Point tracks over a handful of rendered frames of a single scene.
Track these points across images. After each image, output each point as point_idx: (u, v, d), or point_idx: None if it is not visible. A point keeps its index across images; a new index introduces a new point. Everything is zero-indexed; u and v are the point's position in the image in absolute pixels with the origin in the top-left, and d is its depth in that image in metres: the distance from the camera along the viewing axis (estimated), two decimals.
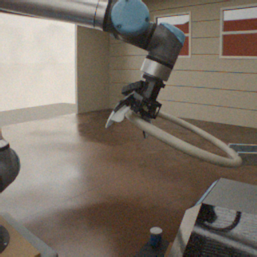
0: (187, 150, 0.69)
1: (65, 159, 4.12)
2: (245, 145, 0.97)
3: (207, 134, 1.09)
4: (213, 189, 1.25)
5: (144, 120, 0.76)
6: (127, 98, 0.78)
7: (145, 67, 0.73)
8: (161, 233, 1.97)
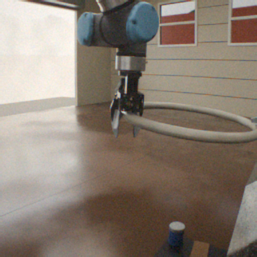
0: (174, 132, 0.64)
1: (62, 148, 3.65)
2: None
3: (230, 115, 0.96)
4: None
5: (131, 114, 0.75)
6: (113, 102, 0.79)
7: (116, 65, 0.73)
8: (184, 229, 1.50)
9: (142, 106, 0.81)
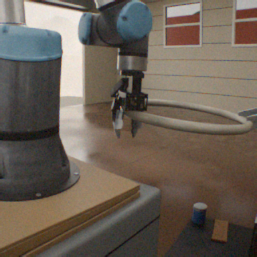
0: (183, 126, 0.67)
1: (79, 143, 3.87)
2: (255, 108, 0.90)
3: (216, 110, 1.04)
4: None
5: (135, 111, 0.75)
6: (114, 103, 0.79)
7: (120, 65, 0.73)
8: (207, 208, 1.72)
9: None
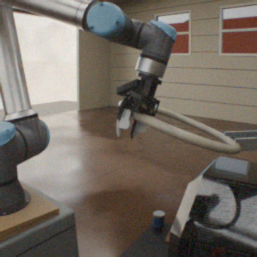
0: (191, 139, 0.71)
1: (68, 152, 4.24)
2: (240, 132, 1.01)
3: (202, 125, 1.11)
4: (213, 164, 1.36)
5: (144, 114, 0.76)
6: (124, 102, 0.78)
7: (140, 66, 0.73)
8: (164, 215, 2.09)
9: None
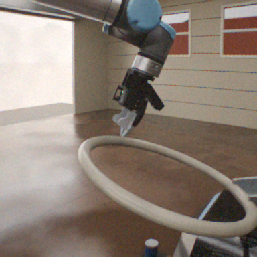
0: (181, 227, 0.41)
1: (59, 162, 3.94)
2: (255, 179, 0.71)
3: (202, 165, 0.82)
4: (215, 203, 1.06)
5: (106, 181, 0.47)
6: None
7: None
8: (157, 245, 1.79)
9: (140, 113, 0.77)
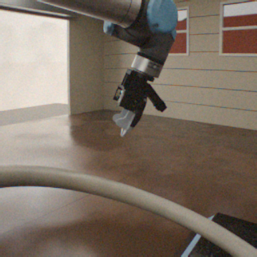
0: None
1: None
2: None
3: (209, 227, 0.37)
4: None
5: None
6: None
7: None
8: None
9: (138, 114, 0.77)
